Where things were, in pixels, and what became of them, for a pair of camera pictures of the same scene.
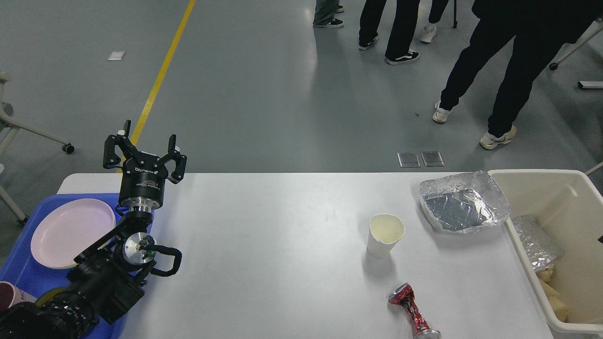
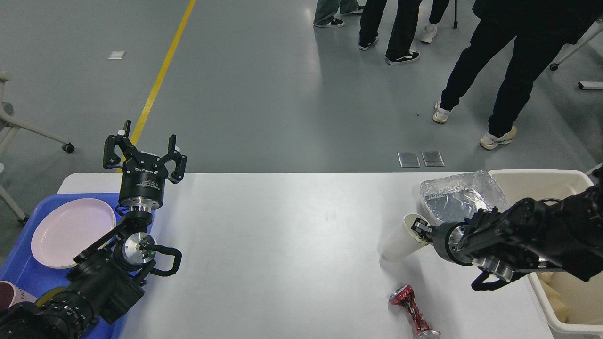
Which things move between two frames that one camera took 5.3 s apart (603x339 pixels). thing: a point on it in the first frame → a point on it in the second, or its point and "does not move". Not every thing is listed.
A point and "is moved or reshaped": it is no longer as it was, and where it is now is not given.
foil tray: x=461 y=202 does not move
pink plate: x=67 y=230 does not move
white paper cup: x=385 y=230 is moved or reshaped
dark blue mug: x=56 y=297 does not move
